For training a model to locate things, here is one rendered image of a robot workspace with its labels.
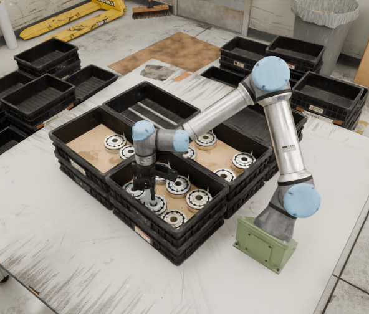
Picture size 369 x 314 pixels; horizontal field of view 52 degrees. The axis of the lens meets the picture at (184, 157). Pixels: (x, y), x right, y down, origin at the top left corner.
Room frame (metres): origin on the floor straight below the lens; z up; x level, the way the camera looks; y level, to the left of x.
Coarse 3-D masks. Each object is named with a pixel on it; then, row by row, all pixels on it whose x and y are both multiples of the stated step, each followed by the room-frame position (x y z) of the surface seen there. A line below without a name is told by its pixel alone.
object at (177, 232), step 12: (180, 156) 1.15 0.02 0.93; (120, 168) 1.08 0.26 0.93; (108, 180) 1.02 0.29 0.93; (216, 180) 1.02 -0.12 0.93; (120, 192) 0.97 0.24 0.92; (144, 204) 0.90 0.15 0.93; (156, 216) 0.84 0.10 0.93; (192, 216) 0.84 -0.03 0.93; (168, 228) 0.79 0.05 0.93; (180, 228) 0.79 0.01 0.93
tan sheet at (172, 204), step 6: (132, 180) 1.11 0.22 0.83; (156, 186) 1.08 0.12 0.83; (162, 186) 1.08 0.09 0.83; (192, 186) 1.08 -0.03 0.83; (156, 192) 1.05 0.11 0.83; (162, 192) 1.05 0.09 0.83; (168, 198) 1.01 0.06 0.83; (174, 198) 1.01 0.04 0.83; (168, 204) 0.98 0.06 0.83; (174, 204) 0.98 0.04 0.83; (180, 204) 0.98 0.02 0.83; (168, 210) 0.95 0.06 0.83; (180, 210) 0.95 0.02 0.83; (186, 210) 0.95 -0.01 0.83; (186, 216) 0.92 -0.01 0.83
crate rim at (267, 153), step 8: (200, 112) 1.46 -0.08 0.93; (232, 128) 1.34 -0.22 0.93; (248, 136) 1.28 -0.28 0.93; (264, 144) 1.23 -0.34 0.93; (176, 152) 1.18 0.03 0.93; (192, 160) 1.14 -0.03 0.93; (256, 160) 1.13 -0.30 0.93; (248, 168) 1.08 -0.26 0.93; (216, 176) 1.04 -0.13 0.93; (240, 176) 1.04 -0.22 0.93; (232, 184) 1.00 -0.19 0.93
